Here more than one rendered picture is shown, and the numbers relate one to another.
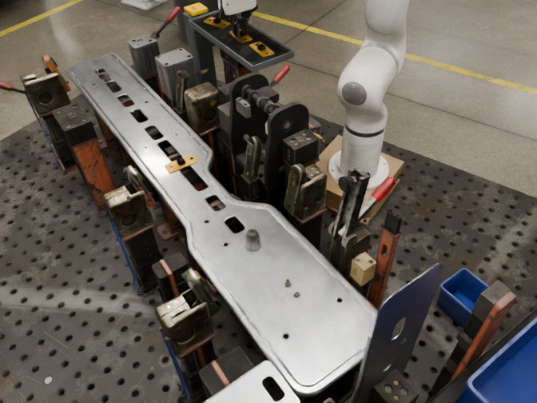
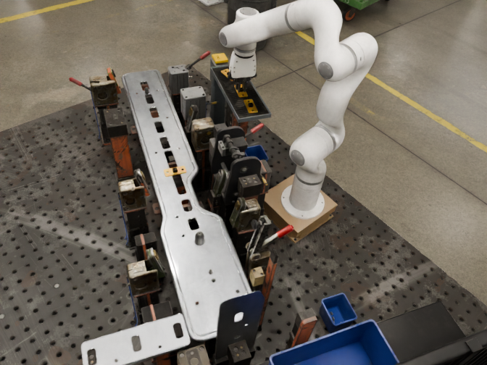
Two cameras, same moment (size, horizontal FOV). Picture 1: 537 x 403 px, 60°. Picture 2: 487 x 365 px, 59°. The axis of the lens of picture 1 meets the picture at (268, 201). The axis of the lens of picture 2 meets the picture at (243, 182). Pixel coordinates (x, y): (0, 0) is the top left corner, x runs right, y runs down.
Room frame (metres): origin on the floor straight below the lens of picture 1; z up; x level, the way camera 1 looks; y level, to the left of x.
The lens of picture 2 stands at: (-0.17, -0.20, 2.21)
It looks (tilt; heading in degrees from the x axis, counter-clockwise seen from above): 47 degrees down; 8
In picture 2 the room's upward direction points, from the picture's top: 7 degrees clockwise
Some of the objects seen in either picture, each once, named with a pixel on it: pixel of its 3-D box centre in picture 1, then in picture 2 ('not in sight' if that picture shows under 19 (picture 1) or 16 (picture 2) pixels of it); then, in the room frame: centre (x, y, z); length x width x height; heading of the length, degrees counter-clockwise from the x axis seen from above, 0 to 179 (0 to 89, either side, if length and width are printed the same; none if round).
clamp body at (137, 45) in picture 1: (153, 86); (179, 100); (1.51, 0.40, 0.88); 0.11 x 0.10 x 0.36; 123
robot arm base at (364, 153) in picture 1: (361, 147); (306, 188); (1.10, -0.29, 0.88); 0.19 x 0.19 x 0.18
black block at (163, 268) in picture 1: (180, 302); (148, 262); (0.60, 0.22, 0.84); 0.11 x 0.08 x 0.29; 123
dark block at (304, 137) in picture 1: (299, 201); (245, 217); (0.85, -0.08, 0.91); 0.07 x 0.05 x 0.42; 123
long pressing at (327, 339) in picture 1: (175, 161); (172, 169); (0.94, 0.24, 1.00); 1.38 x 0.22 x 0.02; 33
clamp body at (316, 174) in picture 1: (307, 227); (245, 236); (0.78, -0.10, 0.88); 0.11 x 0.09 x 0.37; 123
